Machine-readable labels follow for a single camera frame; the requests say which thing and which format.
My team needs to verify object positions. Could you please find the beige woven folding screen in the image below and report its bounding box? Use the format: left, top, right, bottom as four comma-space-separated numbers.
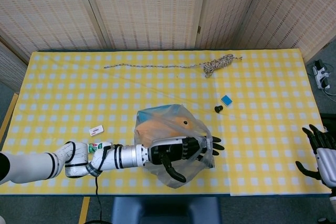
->
0, 0, 336, 92

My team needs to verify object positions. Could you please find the orange plush toy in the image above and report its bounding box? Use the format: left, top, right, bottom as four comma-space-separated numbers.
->
134, 112, 196, 141

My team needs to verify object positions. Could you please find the yellow white checkered tablecloth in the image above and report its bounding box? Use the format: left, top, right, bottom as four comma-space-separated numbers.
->
0, 48, 328, 197

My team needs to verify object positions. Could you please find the blue white eraser block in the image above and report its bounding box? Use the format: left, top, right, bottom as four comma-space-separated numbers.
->
220, 95, 233, 108

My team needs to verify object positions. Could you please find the small white red box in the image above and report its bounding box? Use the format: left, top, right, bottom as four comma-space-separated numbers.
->
89, 125, 105, 137

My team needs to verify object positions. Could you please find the blue plastic object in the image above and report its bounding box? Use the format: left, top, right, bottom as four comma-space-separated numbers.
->
137, 105, 182, 121

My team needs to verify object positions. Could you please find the clear plastic bag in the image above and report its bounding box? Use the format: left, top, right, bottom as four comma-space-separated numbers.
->
133, 103, 216, 189

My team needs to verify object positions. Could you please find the white power strip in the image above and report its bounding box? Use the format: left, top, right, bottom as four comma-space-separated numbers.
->
311, 59, 332, 90

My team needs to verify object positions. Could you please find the braided patterned rope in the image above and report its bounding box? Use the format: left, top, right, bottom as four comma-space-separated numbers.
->
103, 54, 243, 79

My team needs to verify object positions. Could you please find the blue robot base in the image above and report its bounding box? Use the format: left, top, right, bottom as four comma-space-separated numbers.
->
111, 197, 223, 224

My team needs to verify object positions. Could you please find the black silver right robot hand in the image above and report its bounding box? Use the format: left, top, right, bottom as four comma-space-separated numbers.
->
295, 124, 336, 188

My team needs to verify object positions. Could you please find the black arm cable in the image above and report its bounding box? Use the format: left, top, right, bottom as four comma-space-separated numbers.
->
89, 144, 117, 224

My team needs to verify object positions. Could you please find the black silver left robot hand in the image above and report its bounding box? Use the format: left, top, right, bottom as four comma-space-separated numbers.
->
148, 135, 225, 184

